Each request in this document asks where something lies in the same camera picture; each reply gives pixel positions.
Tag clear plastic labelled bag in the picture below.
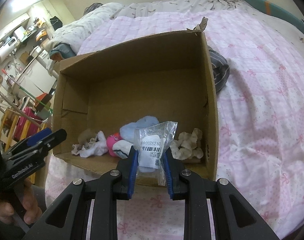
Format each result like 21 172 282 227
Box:
134 121 177 186

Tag pink plush toy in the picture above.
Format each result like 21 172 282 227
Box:
106 133 122 158

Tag beige fluffy scrunchie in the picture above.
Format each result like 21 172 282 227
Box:
170 128 204 161

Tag person's left hand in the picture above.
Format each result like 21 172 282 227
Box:
0 178 43 225

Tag red bag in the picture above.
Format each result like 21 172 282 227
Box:
13 106 42 142

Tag yellow wooden chair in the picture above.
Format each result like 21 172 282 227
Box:
0 107 48 151

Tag light blue rolled socks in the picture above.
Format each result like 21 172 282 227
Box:
112 115 160 159

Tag small white sock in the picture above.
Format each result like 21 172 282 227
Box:
78 131 108 158

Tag grey floral scrunchie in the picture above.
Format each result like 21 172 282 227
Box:
71 129 97 155

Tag white water heater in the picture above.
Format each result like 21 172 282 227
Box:
0 36 18 64

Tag open brown cardboard box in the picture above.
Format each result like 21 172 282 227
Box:
53 20 218 180

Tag pink bow-patterned quilt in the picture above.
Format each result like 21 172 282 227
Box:
45 8 304 240

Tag dark grey striped cloth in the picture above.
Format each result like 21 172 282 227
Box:
208 47 230 93

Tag white floral duvet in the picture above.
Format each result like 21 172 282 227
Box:
45 0 304 56

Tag teal headboard cushion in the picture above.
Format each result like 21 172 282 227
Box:
243 0 304 34

